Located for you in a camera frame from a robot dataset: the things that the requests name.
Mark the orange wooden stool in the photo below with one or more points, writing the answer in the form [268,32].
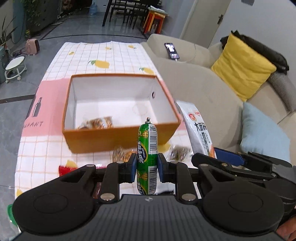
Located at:
[155,18]

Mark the pink small heater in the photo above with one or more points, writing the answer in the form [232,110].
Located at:
[32,46]

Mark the person right hand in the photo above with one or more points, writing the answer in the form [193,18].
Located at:
[288,229]

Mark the orange candy packet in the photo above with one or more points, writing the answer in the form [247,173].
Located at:
[121,155]

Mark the clear mixed nut packet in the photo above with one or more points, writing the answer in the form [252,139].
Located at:
[97,123]

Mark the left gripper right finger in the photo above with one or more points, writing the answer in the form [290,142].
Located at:
[181,176]

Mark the black smartphone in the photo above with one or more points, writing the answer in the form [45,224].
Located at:
[172,53]

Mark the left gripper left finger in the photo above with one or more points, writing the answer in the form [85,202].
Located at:
[112,176]

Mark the white grey snack bag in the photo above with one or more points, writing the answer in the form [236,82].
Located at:
[197,130]

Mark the red dried meat packet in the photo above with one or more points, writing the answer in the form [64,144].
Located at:
[97,190]

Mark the beige sofa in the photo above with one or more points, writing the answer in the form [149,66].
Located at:
[190,79]

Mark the dark dining table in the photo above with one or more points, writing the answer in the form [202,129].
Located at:
[131,10]

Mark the orange cardboard box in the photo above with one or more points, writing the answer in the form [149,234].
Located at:
[128,98]

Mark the blue water bottle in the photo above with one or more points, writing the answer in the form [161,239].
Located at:
[93,9]

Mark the clear dark snack packet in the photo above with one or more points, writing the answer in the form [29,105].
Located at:
[178,153]

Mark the yellow cushion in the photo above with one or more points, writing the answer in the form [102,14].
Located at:
[242,68]

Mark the dark blanket on sofa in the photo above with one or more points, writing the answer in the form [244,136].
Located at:
[261,51]

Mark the green sausage stick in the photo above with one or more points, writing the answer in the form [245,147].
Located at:
[147,154]

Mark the checkered pink tablecloth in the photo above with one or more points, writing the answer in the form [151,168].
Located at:
[43,147]

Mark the grey patterned cushion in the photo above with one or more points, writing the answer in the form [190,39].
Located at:
[284,88]

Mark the white door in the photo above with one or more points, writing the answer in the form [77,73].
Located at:
[203,21]

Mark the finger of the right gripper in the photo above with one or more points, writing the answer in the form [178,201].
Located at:
[229,157]

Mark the white round stool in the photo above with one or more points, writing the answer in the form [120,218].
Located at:
[15,68]

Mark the potted plant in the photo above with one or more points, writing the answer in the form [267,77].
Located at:
[5,35]

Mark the red cartoon snack bag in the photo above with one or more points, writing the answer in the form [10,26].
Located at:
[63,170]

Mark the light blue cushion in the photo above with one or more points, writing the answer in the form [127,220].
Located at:
[260,134]

